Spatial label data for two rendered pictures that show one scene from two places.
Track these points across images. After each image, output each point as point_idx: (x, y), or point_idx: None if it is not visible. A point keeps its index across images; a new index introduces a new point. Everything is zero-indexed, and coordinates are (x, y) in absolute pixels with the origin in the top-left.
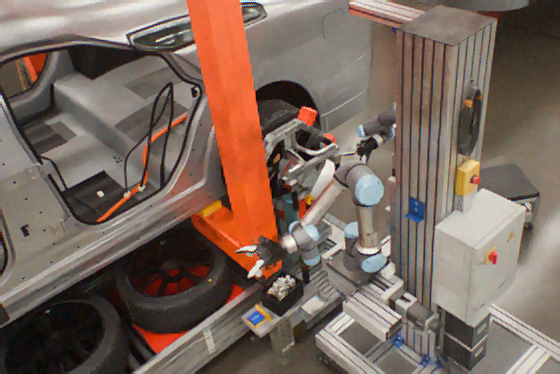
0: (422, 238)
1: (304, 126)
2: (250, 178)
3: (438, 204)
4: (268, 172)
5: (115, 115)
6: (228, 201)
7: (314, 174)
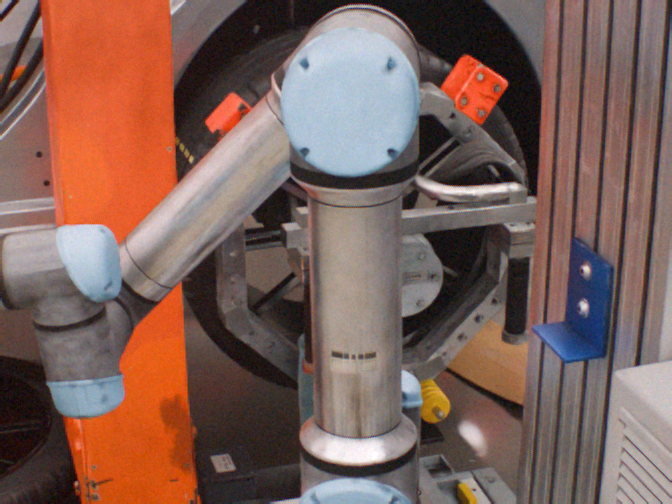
0: (592, 470)
1: (447, 111)
2: (94, 113)
3: (657, 261)
4: (437, 378)
5: (16, 32)
6: (279, 410)
7: (430, 278)
